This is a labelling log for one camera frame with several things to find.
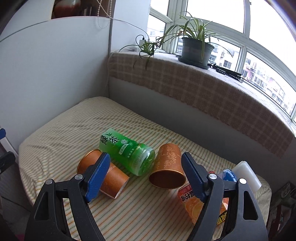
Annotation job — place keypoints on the orange paper cup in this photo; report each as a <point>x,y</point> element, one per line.
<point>115,180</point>

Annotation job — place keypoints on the small hanging spider plant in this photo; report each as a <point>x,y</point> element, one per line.
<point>147,50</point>

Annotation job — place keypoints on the potted spider plant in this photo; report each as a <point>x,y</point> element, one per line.
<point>197,47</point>

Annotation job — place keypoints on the black device on sill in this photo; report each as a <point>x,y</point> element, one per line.
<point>235,75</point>

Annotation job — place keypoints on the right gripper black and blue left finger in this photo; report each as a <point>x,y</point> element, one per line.
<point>48,219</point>

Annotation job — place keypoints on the orange juice label cup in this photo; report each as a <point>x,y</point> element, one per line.
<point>194,205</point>

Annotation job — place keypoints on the plaid sill cloth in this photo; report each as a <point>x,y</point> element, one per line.
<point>218,96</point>

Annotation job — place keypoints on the copper cup with floral pattern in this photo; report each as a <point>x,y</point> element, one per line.
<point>167,172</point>

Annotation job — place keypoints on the white charger with cable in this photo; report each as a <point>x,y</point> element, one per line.
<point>138,43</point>

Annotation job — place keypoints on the striped table cloth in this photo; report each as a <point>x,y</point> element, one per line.
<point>142,211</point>

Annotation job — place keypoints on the white plastic cup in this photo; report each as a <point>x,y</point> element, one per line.
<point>243,170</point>

